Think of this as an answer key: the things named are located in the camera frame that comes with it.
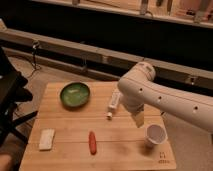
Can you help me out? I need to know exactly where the red pepper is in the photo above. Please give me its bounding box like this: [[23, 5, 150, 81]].
[[89, 131, 97, 155]]

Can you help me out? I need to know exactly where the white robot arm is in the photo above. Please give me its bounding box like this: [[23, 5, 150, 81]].
[[117, 62, 213, 134]]

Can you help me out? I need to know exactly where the white tube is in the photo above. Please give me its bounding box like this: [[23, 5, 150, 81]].
[[107, 89, 121, 120]]

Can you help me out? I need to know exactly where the green bowl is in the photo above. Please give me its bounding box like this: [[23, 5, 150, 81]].
[[60, 82, 90, 108]]

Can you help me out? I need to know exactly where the white sponge block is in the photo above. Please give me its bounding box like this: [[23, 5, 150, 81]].
[[39, 129, 55, 151]]

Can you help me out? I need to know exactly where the black chair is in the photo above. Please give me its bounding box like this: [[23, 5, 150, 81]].
[[0, 46, 37, 146]]

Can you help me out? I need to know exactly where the black cable on floor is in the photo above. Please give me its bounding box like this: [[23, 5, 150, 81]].
[[30, 40, 42, 72]]

